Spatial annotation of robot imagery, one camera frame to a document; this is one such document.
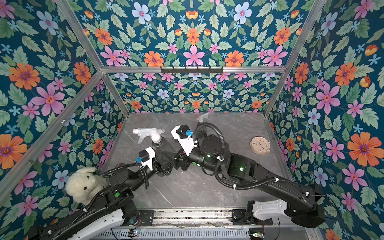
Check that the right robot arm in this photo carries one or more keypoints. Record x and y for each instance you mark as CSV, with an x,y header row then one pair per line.
x,y
206,147

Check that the white plush dog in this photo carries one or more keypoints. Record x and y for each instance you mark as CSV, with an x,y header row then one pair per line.
x,y
83,185

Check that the black hook rail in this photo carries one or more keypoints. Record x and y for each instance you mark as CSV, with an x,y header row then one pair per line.
x,y
188,70

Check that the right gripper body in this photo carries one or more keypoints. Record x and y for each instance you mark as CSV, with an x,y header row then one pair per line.
x,y
182,156

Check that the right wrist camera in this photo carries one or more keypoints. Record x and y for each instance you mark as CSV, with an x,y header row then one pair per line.
x,y
184,135

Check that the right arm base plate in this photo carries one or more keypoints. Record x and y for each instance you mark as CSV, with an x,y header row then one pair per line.
x,y
242,217

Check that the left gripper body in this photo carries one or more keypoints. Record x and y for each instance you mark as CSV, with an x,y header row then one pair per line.
x,y
163,167

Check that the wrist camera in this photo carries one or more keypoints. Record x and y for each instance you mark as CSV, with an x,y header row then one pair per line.
x,y
184,135
146,158

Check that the pink round clock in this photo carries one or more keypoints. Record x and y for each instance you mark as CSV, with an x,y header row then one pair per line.
x,y
260,145

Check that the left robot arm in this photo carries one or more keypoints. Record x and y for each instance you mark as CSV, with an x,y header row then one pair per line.
x,y
110,207

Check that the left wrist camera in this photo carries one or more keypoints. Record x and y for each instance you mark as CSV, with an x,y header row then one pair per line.
x,y
146,158

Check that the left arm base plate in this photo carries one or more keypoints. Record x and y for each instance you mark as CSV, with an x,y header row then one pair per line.
x,y
144,217

